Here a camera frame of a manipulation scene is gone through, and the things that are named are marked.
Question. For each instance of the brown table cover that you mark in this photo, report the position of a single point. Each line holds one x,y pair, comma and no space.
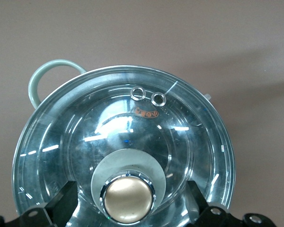
142,28

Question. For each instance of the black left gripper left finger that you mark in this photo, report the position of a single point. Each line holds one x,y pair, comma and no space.
59,208

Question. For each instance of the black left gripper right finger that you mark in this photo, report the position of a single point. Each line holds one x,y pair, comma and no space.
210,215

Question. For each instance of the glass lid with gold knob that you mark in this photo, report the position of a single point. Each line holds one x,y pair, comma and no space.
180,142

